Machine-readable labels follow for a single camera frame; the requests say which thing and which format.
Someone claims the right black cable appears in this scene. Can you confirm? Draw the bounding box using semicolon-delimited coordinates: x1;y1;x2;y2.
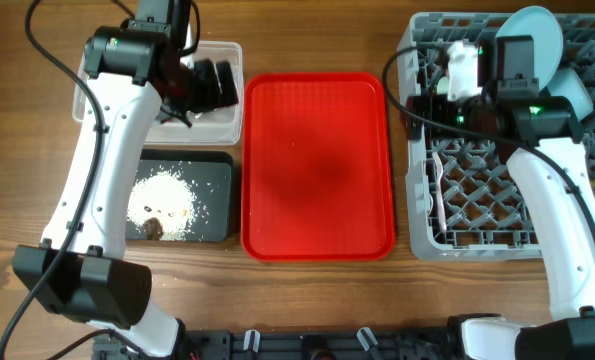
380;45;595;321

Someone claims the black cable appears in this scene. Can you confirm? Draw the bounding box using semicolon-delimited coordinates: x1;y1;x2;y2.
0;0;201;360
380;45;595;321

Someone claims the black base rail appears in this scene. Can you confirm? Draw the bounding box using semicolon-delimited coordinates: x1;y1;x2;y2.
91;327;478;360

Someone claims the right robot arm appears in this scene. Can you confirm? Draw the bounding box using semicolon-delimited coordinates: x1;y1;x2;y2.
411;30;595;359

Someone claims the white rice pile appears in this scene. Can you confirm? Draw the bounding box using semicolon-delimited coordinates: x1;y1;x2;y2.
126;169;209;241

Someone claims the red serving tray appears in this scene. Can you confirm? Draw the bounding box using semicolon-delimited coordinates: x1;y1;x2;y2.
241;72;396;262

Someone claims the black plastic tray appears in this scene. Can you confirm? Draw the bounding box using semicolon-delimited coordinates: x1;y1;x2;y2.
126;149;233;243

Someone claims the white plastic fork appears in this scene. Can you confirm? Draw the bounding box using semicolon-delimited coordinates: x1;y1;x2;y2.
432;152;447;233

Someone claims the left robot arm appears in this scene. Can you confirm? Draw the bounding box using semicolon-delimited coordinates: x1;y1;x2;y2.
13;1;238;359

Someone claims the light blue bowl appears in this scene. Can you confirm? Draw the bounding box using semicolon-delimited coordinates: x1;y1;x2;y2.
546;68;593;121

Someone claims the clear plastic bin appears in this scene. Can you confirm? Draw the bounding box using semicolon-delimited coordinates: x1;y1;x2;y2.
73;41;244;157

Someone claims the grey dishwasher rack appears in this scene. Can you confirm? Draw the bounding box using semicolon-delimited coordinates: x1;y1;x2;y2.
397;12;595;261

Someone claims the brown food chunk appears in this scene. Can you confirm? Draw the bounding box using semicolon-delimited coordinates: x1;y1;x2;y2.
143;217;164;241

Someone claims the light blue plate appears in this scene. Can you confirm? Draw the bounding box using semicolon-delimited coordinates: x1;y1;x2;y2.
496;6;563;90

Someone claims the left black cable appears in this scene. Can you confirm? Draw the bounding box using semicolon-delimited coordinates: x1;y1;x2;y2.
0;0;201;360

